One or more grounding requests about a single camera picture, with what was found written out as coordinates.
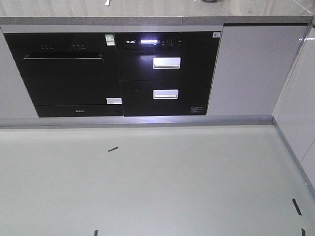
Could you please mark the black disinfection cabinet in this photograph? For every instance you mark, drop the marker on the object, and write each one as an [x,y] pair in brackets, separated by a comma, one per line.
[135,52]

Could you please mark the black built-in dishwasher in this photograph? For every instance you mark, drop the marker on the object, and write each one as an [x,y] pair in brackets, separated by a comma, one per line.
[72,74]

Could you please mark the grey cabinet door right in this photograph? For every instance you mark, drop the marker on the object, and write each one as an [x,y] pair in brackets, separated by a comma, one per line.
[252,65]

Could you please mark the grey cabinet door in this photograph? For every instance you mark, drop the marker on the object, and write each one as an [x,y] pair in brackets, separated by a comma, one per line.
[15,101]
[252,65]

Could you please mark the grey cabinet door left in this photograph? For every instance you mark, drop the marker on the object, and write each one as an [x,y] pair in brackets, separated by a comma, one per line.
[15,101]

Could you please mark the black tape strip right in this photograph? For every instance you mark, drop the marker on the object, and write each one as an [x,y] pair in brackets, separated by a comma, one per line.
[297,207]

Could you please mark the lower silver drawer handle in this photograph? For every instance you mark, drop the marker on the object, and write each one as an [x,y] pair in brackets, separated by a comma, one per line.
[164,94]

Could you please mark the silver drawer handle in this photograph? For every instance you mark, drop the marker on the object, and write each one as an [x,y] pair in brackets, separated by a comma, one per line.
[164,94]
[167,63]

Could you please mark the upper silver drawer handle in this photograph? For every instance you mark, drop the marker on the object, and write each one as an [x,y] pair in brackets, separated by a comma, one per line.
[167,63]

